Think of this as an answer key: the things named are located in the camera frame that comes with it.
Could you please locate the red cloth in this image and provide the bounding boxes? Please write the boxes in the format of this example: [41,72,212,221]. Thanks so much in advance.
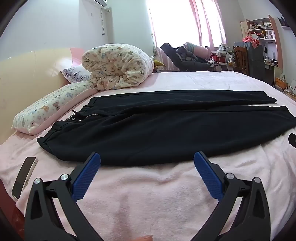
[242,36,261,49]

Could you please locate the long bear-print pillow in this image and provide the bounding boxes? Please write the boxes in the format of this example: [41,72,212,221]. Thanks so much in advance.
[13,81,97,135]

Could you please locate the pink bookshelf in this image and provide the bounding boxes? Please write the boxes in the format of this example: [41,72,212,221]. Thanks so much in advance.
[239,14,284,70]

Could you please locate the black pants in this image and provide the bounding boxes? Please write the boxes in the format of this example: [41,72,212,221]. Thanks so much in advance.
[37,90,296,167]

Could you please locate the yellow bed headboard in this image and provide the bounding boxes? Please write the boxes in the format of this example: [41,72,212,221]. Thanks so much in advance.
[0,47,90,144]

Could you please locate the rolled bear-print quilt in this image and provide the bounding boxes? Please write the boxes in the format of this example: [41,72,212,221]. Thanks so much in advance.
[82,43,155,91]

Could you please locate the pink bed blanket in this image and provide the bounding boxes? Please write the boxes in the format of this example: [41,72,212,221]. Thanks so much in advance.
[0,70,296,241]

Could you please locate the purple-print pillow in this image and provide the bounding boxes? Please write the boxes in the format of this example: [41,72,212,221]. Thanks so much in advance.
[60,65,92,84]

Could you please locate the pink curtain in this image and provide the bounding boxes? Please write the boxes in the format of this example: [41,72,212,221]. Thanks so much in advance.
[188,0,226,47]

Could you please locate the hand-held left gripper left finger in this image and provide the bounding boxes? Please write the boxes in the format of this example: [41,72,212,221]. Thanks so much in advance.
[24,152,102,241]

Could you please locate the dark cabinet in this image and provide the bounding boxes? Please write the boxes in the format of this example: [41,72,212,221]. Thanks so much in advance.
[234,41,265,80]

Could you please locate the white smartphone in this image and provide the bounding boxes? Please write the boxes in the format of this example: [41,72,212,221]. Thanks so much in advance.
[11,157,38,200]

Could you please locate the wooden chair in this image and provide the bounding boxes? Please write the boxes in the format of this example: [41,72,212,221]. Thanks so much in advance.
[232,45,249,75]

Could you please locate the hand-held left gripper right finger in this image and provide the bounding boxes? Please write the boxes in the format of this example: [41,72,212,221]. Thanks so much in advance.
[194,151,271,241]

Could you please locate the dark clothes pile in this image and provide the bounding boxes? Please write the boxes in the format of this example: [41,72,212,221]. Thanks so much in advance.
[160,42,216,72]

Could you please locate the pile of clothes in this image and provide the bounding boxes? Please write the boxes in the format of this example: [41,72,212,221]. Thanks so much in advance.
[174,42,211,63]

